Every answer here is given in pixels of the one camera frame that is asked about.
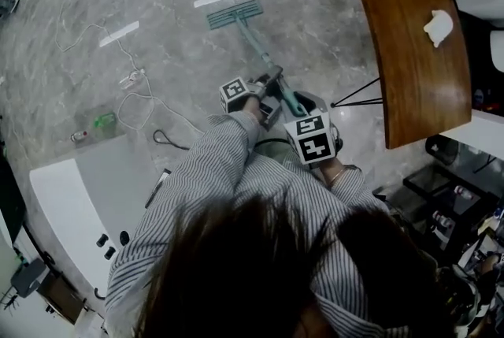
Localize striped shirt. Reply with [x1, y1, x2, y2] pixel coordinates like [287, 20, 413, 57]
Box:
[104, 111, 438, 338]

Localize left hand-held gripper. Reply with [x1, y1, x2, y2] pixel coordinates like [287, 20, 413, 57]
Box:
[219, 65, 284, 132]

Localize black looped cable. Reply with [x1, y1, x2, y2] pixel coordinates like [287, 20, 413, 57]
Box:
[152, 129, 192, 151]

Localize black metal shelf rack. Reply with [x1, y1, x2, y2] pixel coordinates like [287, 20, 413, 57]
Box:
[403, 165, 504, 262]

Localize brown cardboard box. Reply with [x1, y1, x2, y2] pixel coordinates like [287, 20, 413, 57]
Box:
[37, 273, 87, 324]

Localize curved wooden table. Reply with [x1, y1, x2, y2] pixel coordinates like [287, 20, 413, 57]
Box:
[334, 0, 473, 150]

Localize teal mop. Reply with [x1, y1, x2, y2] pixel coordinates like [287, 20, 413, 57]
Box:
[206, 0, 307, 117]

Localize black hairpin table leg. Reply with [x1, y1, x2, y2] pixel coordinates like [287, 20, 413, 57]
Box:
[330, 76, 385, 109]

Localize green small bottle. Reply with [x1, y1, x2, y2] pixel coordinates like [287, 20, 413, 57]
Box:
[93, 112, 116, 129]

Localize white crumpled tissue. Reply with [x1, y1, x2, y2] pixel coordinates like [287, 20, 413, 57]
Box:
[423, 9, 454, 49]

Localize black round fan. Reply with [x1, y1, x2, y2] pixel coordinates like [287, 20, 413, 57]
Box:
[424, 135, 460, 166]

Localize black monitor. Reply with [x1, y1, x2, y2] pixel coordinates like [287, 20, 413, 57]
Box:
[0, 154, 27, 243]

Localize long white power cable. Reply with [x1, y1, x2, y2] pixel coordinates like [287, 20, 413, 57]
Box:
[54, 0, 206, 132]

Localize white rounded table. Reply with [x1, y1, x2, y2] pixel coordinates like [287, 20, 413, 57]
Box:
[29, 133, 158, 300]

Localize person's right forearm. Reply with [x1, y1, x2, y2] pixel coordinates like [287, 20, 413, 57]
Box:
[317, 158, 391, 211]

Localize person's left forearm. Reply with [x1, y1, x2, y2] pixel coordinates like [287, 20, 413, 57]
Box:
[176, 98, 264, 203]

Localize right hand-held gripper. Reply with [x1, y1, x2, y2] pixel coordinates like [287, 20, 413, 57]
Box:
[283, 91, 344, 167]

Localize white power strip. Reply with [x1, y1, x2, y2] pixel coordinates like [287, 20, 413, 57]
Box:
[119, 68, 147, 90]

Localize white counter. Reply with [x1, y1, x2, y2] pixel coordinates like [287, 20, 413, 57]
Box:
[439, 107, 504, 156]

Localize pale green trousers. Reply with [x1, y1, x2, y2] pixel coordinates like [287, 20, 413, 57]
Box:
[254, 137, 302, 172]

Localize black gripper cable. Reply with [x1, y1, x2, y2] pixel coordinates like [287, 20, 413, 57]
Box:
[254, 136, 291, 148]

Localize thin gold bracelet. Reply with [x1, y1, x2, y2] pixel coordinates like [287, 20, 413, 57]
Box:
[328, 166, 347, 188]

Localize grey chair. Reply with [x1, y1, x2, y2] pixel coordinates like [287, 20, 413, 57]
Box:
[9, 257, 48, 298]

